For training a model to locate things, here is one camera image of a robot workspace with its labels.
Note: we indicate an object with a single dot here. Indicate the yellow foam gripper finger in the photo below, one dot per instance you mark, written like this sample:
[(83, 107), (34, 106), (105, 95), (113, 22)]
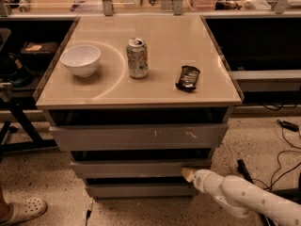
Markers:
[(188, 174)]

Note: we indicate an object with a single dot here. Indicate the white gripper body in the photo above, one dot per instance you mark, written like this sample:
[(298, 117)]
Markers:
[(200, 180)]

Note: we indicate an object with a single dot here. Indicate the grey drawer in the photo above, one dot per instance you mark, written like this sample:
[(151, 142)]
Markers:
[(136, 168), (138, 136)]

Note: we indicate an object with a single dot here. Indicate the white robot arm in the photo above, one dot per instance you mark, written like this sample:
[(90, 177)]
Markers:
[(237, 196)]

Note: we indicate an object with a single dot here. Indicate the grey top drawer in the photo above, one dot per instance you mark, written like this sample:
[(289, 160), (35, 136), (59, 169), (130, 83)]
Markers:
[(138, 136)]

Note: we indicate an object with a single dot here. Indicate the grey drawer cabinet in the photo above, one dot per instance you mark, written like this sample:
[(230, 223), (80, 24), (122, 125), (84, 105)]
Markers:
[(135, 99)]

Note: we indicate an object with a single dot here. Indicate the black stand base bar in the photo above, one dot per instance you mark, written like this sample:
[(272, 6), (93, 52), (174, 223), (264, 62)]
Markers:
[(243, 170)]

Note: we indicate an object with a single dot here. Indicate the black snack bar wrapper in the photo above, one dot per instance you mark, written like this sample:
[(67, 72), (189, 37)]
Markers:
[(188, 78)]

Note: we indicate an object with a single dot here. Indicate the black power adapter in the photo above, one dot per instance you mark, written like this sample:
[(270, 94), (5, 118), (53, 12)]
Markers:
[(288, 125)]

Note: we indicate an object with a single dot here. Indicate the crumpled soda can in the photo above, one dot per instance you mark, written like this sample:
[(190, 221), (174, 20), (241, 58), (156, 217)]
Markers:
[(137, 54)]

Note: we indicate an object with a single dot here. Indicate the white ceramic bowl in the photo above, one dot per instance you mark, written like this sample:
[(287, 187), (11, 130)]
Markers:
[(81, 60)]

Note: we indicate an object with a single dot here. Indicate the white perforated clog shoe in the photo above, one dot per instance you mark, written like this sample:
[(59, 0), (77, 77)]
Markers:
[(14, 212)]

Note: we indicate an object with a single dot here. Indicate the black stand leg left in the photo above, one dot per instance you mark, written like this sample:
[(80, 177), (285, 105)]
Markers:
[(36, 142)]

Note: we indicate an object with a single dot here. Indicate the dark box with label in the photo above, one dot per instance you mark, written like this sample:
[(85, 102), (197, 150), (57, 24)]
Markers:
[(39, 49)]

